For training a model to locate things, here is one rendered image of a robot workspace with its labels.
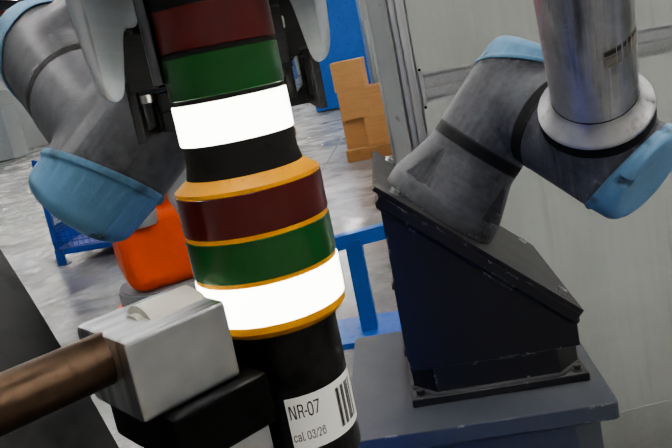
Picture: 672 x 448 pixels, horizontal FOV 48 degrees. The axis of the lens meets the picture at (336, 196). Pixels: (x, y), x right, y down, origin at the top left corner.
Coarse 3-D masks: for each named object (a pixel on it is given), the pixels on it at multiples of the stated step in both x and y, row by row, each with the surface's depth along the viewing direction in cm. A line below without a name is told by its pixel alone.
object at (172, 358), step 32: (96, 320) 21; (128, 320) 20; (160, 320) 19; (192, 320) 20; (224, 320) 20; (128, 352) 18; (160, 352) 19; (192, 352) 20; (224, 352) 20; (128, 384) 19; (160, 384) 19; (192, 384) 20; (224, 384) 20; (256, 384) 20; (128, 416) 21; (160, 416) 19; (192, 416) 19; (224, 416) 20; (256, 416) 20
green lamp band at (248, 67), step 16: (224, 48) 20; (240, 48) 20; (256, 48) 20; (272, 48) 21; (176, 64) 20; (192, 64) 20; (208, 64) 20; (224, 64) 20; (240, 64) 20; (256, 64) 20; (272, 64) 21; (176, 80) 21; (192, 80) 20; (208, 80) 20; (224, 80) 20; (240, 80) 20; (256, 80) 20; (272, 80) 21; (176, 96) 21; (192, 96) 20; (208, 96) 20
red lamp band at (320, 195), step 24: (264, 192) 20; (288, 192) 21; (312, 192) 21; (192, 216) 21; (216, 216) 20; (240, 216) 20; (264, 216) 20; (288, 216) 21; (312, 216) 21; (192, 240) 21; (216, 240) 21
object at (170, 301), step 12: (180, 288) 21; (192, 288) 21; (156, 300) 20; (168, 300) 20; (180, 300) 20; (192, 300) 20; (132, 312) 20; (144, 312) 20; (156, 312) 20; (168, 312) 20
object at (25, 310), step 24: (0, 264) 29; (0, 288) 28; (24, 288) 28; (0, 312) 27; (24, 312) 27; (0, 336) 26; (24, 336) 26; (48, 336) 27; (0, 360) 25; (24, 360) 26; (72, 408) 25; (96, 408) 25; (24, 432) 24; (48, 432) 24; (72, 432) 24; (96, 432) 24
